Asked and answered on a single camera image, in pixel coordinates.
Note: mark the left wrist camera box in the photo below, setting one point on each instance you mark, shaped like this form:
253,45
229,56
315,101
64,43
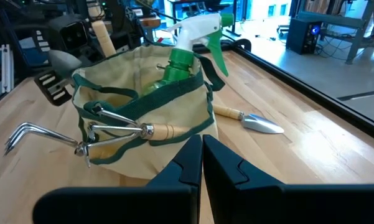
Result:
74,35

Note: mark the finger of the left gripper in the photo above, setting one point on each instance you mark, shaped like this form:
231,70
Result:
53,88
63,63

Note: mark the green spray bottle white trigger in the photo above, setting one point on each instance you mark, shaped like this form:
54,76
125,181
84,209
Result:
180,62

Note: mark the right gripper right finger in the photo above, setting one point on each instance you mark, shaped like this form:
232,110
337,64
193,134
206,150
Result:
283,205

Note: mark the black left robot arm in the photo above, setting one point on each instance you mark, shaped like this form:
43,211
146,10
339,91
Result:
28,40

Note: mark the beige canvas gardening bag green trim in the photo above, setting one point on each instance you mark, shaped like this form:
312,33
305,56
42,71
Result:
174,112

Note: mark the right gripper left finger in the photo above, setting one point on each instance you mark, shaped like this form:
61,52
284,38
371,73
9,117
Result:
127,205

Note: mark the black aluminium table frame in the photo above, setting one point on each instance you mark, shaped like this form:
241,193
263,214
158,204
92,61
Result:
298,90

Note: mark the black computer tower blue light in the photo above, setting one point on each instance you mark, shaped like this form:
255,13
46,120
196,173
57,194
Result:
303,34

